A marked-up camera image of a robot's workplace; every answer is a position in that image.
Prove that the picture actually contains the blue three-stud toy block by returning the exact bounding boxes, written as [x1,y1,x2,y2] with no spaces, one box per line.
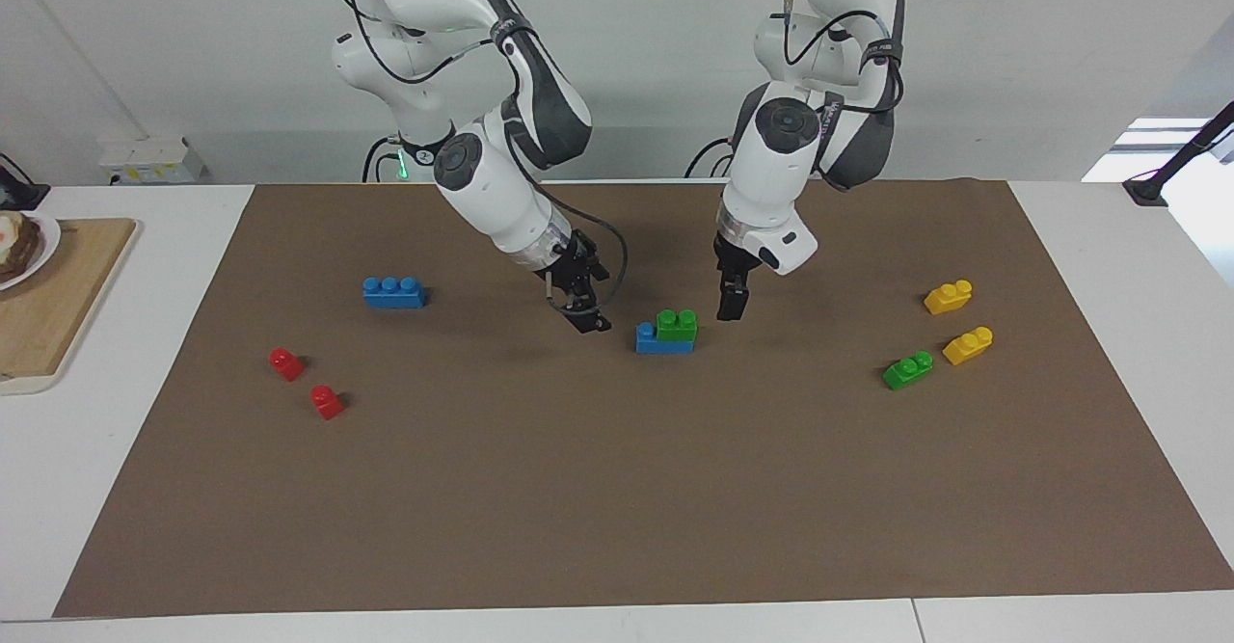
[362,277,427,309]
[635,322,695,356]

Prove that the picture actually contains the yellow two-stud toy block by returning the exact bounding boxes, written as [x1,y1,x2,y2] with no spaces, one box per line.
[924,280,974,316]
[942,326,995,366]

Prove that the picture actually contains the brown table mat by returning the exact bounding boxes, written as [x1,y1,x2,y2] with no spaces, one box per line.
[53,178,1234,618]

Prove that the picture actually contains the white power strip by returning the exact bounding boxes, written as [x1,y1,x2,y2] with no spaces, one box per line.
[98,137,206,187]

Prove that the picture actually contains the black clamp stand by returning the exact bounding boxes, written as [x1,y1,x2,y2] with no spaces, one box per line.
[1123,101,1234,207]

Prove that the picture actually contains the wooden cutting board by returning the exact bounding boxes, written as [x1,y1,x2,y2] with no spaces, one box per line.
[0,222,145,395]
[0,218,141,381]

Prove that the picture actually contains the white plate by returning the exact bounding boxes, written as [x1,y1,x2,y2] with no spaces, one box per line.
[0,211,62,291]

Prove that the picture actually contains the toy sandwich food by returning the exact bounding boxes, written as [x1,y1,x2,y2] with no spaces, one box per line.
[0,213,44,283]

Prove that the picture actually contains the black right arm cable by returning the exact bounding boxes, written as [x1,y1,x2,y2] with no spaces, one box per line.
[304,0,630,312]

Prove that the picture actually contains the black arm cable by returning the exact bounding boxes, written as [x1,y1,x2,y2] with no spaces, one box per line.
[782,0,905,114]
[304,0,630,312]

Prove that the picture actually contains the black base cable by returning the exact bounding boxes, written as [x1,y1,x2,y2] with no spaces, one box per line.
[363,136,402,182]
[684,136,736,180]

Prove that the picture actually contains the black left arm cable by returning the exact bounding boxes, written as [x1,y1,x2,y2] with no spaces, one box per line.
[782,0,905,114]

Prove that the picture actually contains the black desk mount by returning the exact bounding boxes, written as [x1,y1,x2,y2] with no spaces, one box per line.
[0,153,51,212]

